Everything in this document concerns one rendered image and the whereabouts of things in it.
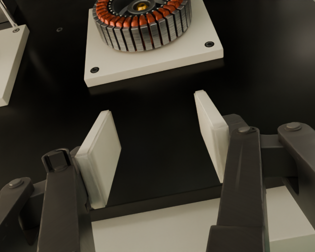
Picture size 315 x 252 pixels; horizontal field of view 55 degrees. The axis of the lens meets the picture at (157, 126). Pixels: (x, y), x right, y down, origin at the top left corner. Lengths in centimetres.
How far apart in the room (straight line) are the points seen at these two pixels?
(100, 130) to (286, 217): 16
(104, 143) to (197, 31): 22
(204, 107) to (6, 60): 31
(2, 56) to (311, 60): 36
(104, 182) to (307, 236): 16
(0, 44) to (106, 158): 32
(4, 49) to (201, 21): 25
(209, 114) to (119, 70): 19
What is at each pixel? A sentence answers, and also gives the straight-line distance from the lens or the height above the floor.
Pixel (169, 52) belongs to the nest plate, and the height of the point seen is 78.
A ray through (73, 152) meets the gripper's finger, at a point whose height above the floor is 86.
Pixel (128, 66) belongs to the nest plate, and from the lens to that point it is 33.
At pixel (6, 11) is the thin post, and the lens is 48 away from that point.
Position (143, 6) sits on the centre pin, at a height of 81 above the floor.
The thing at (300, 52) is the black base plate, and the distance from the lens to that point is 34.
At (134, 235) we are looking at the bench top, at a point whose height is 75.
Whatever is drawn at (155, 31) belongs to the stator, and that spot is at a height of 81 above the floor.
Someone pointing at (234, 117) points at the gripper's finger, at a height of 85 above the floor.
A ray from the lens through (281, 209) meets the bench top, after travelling 26.
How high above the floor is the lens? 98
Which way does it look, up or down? 49 degrees down
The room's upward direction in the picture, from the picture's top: 16 degrees counter-clockwise
